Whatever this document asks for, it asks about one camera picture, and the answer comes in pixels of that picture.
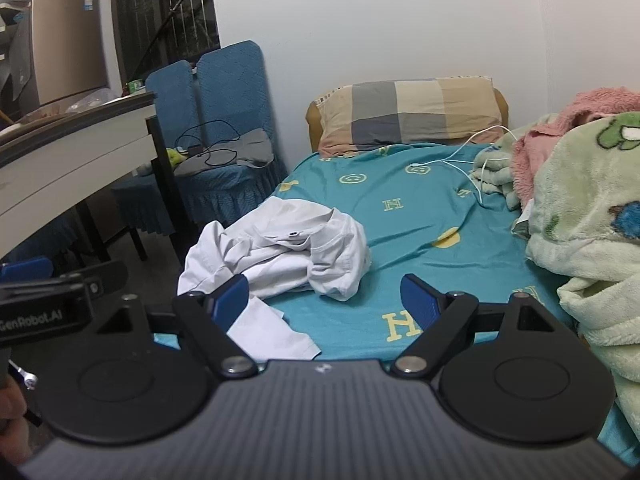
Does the green cartoon fleece blanket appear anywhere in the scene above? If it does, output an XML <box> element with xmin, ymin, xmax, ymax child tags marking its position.
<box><xmin>470</xmin><ymin>110</ymin><xmax>640</xmax><ymax>441</ymax></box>

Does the dark window grille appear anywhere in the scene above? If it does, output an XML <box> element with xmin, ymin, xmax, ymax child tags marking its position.
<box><xmin>110</xmin><ymin>0</ymin><xmax>221</xmax><ymax>92</ymax></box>

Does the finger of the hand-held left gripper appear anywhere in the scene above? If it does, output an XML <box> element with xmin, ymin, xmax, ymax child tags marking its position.
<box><xmin>0</xmin><ymin>257</ymin><xmax>55</xmax><ymax>284</ymax></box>
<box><xmin>52</xmin><ymin>260</ymin><xmax>129</xmax><ymax>295</ymax></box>

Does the grey hanging cloth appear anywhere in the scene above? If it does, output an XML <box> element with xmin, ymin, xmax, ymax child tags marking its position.
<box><xmin>0</xmin><ymin>0</ymin><xmax>39</xmax><ymax>102</ymax></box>

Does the yellow-brown pillow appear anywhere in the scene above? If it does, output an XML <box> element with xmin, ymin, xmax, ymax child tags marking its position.
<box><xmin>306</xmin><ymin>87</ymin><xmax>510</xmax><ymax>153</ymax></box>

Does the white table with black legs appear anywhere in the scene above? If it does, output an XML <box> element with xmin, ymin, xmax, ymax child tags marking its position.
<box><xmin>0</xmin><ymin>91</ymin><xmax>198</xmax><ymax>266</ymax></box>

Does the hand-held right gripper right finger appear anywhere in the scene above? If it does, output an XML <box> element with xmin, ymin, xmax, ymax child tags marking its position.
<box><xmin>390</xmin><ymin>273</ymin><xmax>556</xmax><ymax>379</ymax></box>

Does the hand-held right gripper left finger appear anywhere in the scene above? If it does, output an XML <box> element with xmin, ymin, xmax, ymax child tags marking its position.
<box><xmin>95</xmin><ymin>274</ymin><xmax>259</xmax><ymax>379</ymax></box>

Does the cardboard box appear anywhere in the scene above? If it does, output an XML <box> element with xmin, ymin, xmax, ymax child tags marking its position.
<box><xmin>30</xmin><ymin>0</ymin><xmax>109</xmax><ymax>107</ymax></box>

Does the white charging cable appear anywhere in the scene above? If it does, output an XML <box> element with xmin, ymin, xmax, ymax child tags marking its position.
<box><xmin>407</xmin><ymin>125</ymin><xmax>518</xmax><ymax>206</ymax></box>

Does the clear plastic bag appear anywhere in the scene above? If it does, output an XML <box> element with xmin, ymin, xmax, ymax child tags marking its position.
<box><xmin>65</xmin><ymin>87</ymin><xmax>119</xmax><ymax>114</ymax></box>

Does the black charger cable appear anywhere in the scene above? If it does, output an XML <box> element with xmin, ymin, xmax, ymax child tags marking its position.
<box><xmin>176</xmin><ymin>120</ymin><xmax>242</xmax><ymax>167</ymax></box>

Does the pink fleece blanket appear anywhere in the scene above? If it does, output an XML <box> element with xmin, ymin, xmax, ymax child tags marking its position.
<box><xmin>512</xmin><ymin>87</ymin><xmax>640</xmax><ymax>211</ymax></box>

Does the teal printed bed sheet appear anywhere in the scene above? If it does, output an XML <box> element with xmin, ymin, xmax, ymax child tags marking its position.
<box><xmin>152</xmin><ymin>141</ymin><xmax>640</xmax><ymax>463</ymax></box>

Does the blue covered chair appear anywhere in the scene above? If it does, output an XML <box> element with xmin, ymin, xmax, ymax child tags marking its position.
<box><xmin>112</xmin><ymin>60</ymin><xmax>200</xmax><ymax>237</ymax></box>
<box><xmin>170</xmin><ymin>40</ymin><xmax>290</xmax><ymax>227</ymax></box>

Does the checkered pillow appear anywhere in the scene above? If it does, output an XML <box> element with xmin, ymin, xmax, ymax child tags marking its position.
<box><xmin>317</xmin><ymin>76</ymin><xmax>501</xmax><ymax>158</ymax></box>

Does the person's left hand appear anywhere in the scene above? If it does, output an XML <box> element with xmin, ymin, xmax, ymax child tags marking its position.
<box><xmin>0</xmin><ymin>385</ymin><xmax>29</xmax><ymax>461</ymax></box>

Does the white t-shirt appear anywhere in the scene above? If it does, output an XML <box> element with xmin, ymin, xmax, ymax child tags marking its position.
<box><xmin>177</xmin><ymin>196</ymin><xmax>372</xmax><ymax>362</ymax></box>

